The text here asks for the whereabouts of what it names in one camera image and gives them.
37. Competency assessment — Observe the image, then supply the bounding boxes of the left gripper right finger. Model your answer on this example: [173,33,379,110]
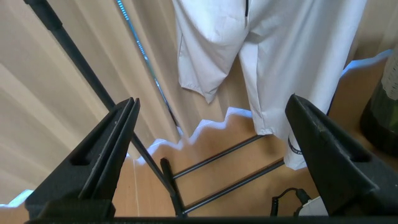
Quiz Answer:
[285,94,398,216]

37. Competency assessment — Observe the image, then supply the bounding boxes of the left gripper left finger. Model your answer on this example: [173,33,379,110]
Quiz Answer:
[24,96,141,218]

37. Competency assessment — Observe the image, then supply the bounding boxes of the pale grey shorts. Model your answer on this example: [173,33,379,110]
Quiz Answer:
[172,0,368,171]

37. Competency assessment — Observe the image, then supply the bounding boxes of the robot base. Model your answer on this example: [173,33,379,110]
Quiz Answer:
[297,195,330,217]

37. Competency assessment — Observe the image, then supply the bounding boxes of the black clothes rack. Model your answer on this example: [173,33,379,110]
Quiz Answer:
[23,0,285,218]

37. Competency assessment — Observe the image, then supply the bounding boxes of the green garment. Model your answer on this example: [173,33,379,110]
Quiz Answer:
[359,81,398,157]

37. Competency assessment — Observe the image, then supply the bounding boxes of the beige curtain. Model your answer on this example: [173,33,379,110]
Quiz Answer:
[0,0,398,206]

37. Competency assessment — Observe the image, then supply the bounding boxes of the black cable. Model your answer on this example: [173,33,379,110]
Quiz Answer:
[269,187,312,217]

